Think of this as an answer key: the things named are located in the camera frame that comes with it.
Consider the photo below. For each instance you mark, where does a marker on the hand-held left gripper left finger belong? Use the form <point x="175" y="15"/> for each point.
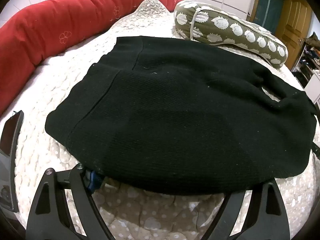
<point x="94" y="181"/>

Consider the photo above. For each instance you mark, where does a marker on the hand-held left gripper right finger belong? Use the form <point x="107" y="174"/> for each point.
<point x="233" y="205"/>

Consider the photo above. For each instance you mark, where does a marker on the black pants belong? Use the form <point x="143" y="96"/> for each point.
<point x="175" y="117"/>

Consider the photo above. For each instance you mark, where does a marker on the black smartphone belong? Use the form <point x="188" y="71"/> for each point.
<point x="10" y="135"/>

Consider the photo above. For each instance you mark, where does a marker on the beige dotted quilted blanket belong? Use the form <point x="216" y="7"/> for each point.
<point x="62" y="85"/>

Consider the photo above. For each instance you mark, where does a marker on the red quilt roll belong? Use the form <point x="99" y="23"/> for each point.
<point x="50" y="25"/>

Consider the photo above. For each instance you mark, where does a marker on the shoe rack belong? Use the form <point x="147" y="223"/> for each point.
<point x="308" y="55"/>

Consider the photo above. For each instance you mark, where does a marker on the green pillow with white print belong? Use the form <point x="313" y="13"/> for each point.
<point x="226" y="28"/>

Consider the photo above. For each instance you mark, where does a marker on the wooden door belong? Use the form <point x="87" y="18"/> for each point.
<point x="293" y="17"/>

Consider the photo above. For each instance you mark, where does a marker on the dark green curtain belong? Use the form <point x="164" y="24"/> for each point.
<point x="268" y="2"/>

